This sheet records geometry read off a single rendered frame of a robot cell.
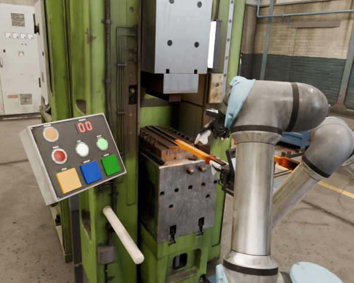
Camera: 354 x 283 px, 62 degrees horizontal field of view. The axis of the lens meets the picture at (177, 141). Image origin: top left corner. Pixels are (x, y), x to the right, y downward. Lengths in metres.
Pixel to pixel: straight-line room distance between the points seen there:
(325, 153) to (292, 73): 9.13
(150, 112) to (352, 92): 7.64
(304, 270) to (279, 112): 0.34
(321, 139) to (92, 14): 1.06
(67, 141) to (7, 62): 5.37
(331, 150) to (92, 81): 1.04
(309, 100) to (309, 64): 9.05
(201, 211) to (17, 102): 5.34
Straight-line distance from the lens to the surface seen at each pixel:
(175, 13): 1.47
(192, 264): 2.02
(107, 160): 1.25
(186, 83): 1.51
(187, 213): 1.70
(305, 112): 0.70
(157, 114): 2.01
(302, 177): 0.96
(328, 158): 0.93
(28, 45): 6.55
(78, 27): 1.84
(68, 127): 1.21
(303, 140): 5.05
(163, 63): 1.44
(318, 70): 9.60
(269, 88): 0.69
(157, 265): 1.81
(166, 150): 1.53
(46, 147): 1.14
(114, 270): 1.95
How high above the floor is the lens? 1.48
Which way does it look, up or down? 17 degrees down
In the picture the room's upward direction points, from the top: 3 degrees clockwise
